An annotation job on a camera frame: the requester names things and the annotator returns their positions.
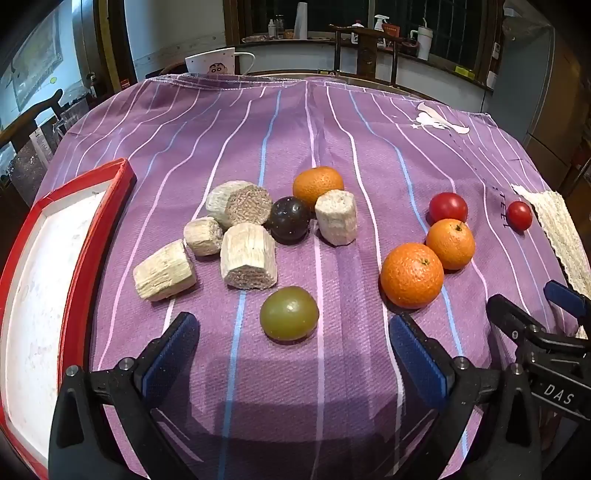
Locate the wall poster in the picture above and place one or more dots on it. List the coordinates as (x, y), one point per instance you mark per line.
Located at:
(37, 69)

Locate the purple striped cloth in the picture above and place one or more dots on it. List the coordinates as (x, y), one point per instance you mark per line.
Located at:
(295, 134)

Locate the brown cabinet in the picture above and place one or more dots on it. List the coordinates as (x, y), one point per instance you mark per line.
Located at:
(561, 115)

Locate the dark round fruit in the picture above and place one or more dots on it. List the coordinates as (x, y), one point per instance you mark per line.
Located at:
(290, 220)

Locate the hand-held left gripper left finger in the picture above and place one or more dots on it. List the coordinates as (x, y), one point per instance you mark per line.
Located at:
(171, 355)

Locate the white knitted mat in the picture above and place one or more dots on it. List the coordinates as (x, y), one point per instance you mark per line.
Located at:
(561, 226)

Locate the small sugarcane piece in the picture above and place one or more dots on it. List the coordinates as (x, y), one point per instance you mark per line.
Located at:
(203, 236)

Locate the wooden armchair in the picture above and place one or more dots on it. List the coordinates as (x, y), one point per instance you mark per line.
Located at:
(27, 121)

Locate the round wooden chair back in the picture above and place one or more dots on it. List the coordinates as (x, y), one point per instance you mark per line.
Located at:
(170, 69)

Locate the red box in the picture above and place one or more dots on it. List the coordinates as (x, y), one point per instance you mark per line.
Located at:
(392, 30)

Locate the white cartoon mug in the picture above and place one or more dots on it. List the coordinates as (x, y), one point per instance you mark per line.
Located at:
(214, 64)

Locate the large orange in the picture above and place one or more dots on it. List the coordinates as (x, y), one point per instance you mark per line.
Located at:
(411, 275)

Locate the green round fruit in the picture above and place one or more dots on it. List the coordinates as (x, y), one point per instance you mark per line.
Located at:
(289, 314)

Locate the yellow item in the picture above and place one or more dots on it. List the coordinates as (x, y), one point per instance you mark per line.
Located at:
(464, 70)

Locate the grey refrigerator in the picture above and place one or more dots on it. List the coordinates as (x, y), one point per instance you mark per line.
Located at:
(524, 78)

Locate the dark wooden chair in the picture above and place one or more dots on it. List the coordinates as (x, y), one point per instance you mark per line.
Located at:
(367, 50)

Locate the red tray with white inside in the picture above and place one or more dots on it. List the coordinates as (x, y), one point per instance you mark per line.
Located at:
(41, 286)

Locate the white spray bottle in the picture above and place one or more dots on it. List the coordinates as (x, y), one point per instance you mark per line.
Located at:
(380, 31)

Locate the small red tomato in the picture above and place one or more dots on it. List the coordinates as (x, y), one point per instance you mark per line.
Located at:
(519, 216)

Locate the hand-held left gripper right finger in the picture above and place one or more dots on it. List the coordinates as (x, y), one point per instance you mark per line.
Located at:
(415, 355)

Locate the white tumbler with straw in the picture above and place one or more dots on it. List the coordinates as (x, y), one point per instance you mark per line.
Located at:
(422, 44)

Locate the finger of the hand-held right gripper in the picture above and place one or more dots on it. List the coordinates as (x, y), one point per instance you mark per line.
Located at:
(531, 330)
(568, 297)

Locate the white paper roll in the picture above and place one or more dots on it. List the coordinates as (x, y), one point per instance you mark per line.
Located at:
(301, 21)

